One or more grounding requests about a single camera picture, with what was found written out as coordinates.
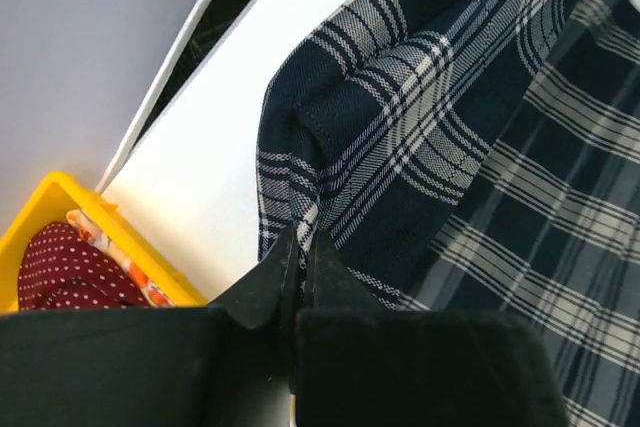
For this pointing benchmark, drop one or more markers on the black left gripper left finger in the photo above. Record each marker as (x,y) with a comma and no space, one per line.
(205,366)

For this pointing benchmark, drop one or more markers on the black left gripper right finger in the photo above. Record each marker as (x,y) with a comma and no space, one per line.
(360,364)

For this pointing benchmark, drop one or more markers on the navy white plaid skirt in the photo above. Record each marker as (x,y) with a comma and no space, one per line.
(474,154)

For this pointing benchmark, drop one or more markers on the orange floral white skirt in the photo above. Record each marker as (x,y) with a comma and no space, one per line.
(91,233)

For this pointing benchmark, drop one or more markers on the dark red polka dot skirt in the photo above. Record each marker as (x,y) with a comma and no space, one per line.
(60,271)

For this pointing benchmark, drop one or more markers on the yellow plastic bin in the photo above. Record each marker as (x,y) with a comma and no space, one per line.
(56,195)

